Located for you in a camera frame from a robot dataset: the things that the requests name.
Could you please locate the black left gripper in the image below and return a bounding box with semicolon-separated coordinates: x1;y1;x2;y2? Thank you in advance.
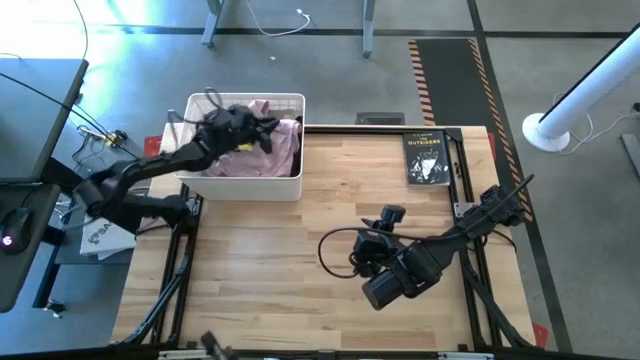
200;104;280;156

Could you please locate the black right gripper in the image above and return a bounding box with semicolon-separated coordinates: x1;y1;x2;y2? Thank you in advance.
349;203;408;280

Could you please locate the pink garment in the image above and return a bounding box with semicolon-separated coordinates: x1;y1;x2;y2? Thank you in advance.
201;98;302;179

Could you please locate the white plastic laundry basket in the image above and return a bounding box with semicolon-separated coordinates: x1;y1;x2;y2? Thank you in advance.
173;91;307;203

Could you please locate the black paperback book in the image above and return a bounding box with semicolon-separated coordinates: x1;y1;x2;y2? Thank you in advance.
401;130;452;187

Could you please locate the black box behind table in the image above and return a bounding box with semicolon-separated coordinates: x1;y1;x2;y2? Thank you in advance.
355;111;406;126

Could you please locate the grey metal table leg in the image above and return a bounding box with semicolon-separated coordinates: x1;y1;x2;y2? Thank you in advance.
201;0;227;49
361;0;377;59

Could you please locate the black mat with orange stripes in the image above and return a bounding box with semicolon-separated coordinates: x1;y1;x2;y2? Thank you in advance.
407;38;534;223

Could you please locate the white printed paper bag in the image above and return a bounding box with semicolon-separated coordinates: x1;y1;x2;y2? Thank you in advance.
78;215;138;262

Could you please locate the grey desk top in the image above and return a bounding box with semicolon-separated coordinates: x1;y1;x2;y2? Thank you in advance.
0;58;90;184

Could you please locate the white tower fan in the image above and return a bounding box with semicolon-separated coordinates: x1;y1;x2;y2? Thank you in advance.
521;34;640;154

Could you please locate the black desk stand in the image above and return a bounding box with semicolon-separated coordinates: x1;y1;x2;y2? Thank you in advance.
31;157;124;309

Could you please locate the black computer mouse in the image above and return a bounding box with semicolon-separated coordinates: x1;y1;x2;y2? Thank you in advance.
0;206;34;256

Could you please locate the black desk mat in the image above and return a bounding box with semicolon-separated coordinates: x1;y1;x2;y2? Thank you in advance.
0;183;62;314

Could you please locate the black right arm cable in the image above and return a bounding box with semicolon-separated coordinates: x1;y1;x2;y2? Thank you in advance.
317;226;454;279

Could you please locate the white cable with plug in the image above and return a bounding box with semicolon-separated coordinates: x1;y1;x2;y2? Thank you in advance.
243;0;313;38

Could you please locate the yellow cable connector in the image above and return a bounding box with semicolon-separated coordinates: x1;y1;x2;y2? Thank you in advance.
103;129;129;150

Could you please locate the black floor cable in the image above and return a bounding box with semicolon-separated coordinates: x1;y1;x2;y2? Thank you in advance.
0;72;147;165

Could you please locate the white fan cable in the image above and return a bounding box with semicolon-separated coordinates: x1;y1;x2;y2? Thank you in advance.
551;91;640;154

